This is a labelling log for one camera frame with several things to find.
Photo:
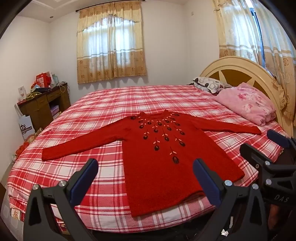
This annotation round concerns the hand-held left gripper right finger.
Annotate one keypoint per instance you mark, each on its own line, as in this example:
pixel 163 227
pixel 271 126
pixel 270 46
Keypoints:
pixel 205 183

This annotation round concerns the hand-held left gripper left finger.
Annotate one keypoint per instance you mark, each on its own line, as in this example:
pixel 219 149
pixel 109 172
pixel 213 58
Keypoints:
pixel 85 179

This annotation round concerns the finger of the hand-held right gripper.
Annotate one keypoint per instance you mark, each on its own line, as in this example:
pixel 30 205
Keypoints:
pixel 276 138
pixel 254 155

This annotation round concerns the red knitted sweater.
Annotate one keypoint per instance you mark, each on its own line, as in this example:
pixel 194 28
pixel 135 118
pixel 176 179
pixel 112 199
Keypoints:
pixel 161 173

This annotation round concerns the pink folded quilt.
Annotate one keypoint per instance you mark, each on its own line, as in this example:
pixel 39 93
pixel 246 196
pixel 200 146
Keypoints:
pixel 249 104

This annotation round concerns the red plaid bed sheet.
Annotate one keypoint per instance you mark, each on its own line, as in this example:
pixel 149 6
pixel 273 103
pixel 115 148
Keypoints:
pixel 104 111

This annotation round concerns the long beige patterned curtain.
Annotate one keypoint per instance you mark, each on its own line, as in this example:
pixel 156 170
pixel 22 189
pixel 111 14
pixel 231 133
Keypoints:
pixel 277 60

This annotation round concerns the white printed paper bag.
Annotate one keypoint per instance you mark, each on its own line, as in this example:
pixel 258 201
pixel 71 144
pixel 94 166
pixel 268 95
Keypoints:
pixel 26 127

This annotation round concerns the brown wooden desk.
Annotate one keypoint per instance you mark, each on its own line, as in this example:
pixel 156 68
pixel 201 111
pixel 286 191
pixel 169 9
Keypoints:
pixel 41 109

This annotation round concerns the cream wooden headboard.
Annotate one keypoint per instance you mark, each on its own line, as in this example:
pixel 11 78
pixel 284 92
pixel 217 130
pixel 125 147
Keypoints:
pixel 231 67

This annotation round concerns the patterned white pillow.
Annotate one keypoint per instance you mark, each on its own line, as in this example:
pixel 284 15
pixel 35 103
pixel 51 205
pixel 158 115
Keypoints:
pixel 208 84

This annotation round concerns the white card with hearts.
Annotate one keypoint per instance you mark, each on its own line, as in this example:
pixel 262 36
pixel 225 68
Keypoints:
pixel 22 93

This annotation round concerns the red gift bag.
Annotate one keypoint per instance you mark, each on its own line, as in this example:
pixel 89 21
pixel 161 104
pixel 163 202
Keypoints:
pixel 42 80

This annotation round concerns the beige patterned window curtain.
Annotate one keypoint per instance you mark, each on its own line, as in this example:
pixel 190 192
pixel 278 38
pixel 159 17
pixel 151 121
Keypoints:
pixel 111 55

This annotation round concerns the dark curtain rod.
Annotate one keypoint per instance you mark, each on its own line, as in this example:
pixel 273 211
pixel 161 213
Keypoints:
pixel 97 5

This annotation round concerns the dark window frame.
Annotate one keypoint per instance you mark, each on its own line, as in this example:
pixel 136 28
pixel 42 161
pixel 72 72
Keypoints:
pixel 257 34

